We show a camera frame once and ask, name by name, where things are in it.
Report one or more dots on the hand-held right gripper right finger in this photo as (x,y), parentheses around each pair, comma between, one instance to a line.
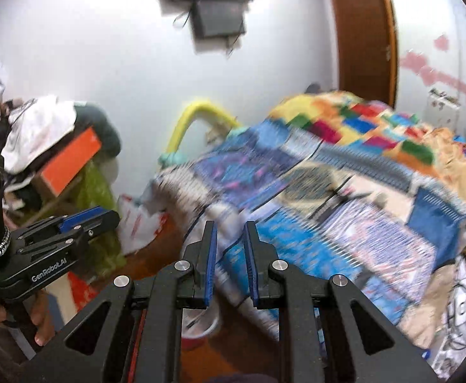
(252,267)

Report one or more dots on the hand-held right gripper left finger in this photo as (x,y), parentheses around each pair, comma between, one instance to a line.
(211,267)

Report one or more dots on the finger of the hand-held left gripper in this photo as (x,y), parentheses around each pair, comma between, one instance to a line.
(101,220)
(81,214)

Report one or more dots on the white plastic basin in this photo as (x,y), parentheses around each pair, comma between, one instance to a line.
(203,321)

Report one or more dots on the person's left hand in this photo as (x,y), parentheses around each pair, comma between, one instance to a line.
(43,323)

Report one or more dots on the wooden rack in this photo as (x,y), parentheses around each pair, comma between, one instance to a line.
(57,204)

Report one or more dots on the white red plastic bag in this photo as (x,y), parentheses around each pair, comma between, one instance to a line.
(141,223)

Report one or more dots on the orange cardboard box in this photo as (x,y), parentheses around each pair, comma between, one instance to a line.
(71,163)

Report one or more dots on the blue patterned blanket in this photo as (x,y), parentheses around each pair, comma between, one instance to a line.
(296,227)

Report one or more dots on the dark grey cushion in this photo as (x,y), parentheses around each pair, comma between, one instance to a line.
(101,131)

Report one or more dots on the teal cloth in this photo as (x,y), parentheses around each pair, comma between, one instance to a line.
(169,160)

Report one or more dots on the colourful patchwork quilt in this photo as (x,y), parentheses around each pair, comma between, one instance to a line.
(360,127)

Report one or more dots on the dark round object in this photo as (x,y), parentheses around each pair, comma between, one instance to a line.
(315,87)

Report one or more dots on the white printed cloth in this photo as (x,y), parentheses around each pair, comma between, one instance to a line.
(464,311)

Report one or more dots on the brown wooden door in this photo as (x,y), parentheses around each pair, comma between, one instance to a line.
(362,36)

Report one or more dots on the pink heart stickers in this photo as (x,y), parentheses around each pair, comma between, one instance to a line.
(436,72)

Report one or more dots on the wardrobe with frosted sliding doors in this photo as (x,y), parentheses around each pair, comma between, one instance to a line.
(436,8)

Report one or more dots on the yellow foam bed rail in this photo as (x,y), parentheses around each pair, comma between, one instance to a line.
(195,109)

